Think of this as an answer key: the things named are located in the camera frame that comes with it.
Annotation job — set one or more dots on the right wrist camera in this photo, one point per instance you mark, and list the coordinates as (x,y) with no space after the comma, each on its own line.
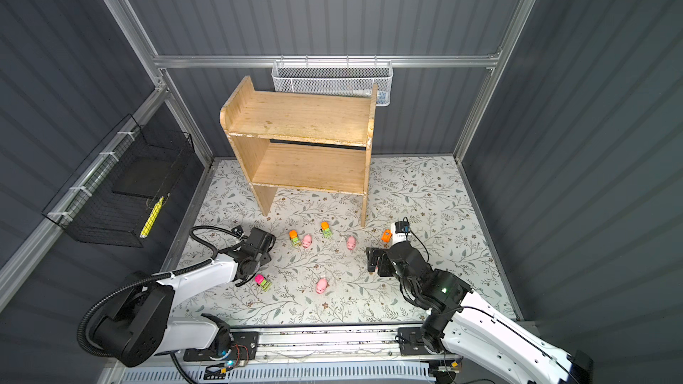
(400,232)

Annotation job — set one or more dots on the yellow corn toy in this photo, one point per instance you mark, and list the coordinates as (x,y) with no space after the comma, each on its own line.
(153,215)

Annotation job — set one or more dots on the white vented cover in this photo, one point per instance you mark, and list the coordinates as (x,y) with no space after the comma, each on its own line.
(369,372)

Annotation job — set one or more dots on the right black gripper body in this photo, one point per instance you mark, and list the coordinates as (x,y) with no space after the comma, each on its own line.
(385,266)

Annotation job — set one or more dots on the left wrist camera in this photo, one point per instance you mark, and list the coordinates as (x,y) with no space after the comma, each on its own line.
(237,232)

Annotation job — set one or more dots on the orange green mixer truck right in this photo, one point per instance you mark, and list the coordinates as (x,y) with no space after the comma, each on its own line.
(326,230)

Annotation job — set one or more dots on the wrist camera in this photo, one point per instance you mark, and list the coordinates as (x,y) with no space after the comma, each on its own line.
(400,232)
(237,232)

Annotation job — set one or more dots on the wooden two-tier shelf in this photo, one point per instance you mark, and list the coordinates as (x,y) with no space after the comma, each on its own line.
(301,141)

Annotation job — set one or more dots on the pink pig toy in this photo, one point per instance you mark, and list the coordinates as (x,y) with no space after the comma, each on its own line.
(351,243)
(321,286)
(307,241)

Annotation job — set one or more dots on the black wire basket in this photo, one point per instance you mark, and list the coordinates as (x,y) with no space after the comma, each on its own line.
(111,200)

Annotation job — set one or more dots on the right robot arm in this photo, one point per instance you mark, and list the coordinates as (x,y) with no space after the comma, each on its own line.
(442,294)

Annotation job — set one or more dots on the white wire mesh basket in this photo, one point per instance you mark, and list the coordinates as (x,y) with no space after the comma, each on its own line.
(335,81)

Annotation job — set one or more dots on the pink pig toy front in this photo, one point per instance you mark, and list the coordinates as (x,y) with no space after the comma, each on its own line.
(321,286)

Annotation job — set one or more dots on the orange green mixer truck left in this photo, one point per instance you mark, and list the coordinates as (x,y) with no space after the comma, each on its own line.
(294,238)

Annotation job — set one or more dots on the orange toy car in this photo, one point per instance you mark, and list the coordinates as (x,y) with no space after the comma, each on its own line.
(386,236)

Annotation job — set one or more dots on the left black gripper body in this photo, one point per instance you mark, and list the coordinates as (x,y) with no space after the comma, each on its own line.
(266,259)

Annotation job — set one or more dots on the orange green mixer truck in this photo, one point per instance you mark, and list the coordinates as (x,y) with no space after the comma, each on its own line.
(326,230)
(294,238)

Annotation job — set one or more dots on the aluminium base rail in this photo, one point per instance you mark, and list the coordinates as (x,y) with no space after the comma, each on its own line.
(325,338)

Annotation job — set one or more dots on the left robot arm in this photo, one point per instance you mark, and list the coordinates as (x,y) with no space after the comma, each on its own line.
(135,321)

